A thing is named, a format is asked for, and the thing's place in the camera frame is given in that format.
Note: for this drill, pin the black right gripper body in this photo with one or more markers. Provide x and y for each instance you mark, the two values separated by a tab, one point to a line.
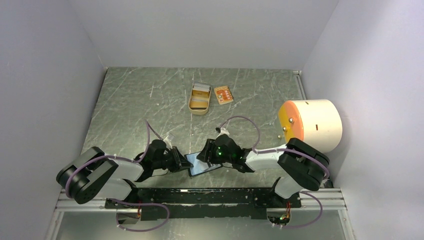
219	157

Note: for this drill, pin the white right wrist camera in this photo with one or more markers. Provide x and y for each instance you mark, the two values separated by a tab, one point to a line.
222	133

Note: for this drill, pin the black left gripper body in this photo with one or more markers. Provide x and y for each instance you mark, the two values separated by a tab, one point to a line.
168	159

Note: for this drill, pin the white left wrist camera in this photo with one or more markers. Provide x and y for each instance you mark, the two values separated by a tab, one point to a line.
168	140

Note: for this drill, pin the beige oval tray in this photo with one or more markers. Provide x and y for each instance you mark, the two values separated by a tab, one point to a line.
199	102

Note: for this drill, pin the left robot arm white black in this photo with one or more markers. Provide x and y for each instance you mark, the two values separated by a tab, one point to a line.
94	174

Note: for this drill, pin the orange patterned card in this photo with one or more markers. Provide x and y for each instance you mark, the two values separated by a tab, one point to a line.
223	95

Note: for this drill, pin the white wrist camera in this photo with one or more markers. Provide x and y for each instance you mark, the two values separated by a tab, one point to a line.
222	133
168	140

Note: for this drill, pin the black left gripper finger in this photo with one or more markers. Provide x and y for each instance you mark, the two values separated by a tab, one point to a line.
177	168
179	159

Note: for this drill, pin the aluminium frame extrusion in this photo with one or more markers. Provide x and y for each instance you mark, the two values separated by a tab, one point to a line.
329	198

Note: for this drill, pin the cream cylinder orange face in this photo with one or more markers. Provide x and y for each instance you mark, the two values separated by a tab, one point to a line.
316	122

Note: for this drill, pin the black card holder wallet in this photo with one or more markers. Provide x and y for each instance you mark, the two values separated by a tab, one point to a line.
198	167

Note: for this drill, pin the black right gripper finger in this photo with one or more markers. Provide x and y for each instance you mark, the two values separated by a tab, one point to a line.
210	147
204	156

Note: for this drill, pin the grey credit card stack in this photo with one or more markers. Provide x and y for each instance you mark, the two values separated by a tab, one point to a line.
201	87

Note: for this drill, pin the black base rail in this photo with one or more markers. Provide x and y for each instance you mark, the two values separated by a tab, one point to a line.
179	203

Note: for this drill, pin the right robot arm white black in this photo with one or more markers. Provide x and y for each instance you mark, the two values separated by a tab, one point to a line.
305	167

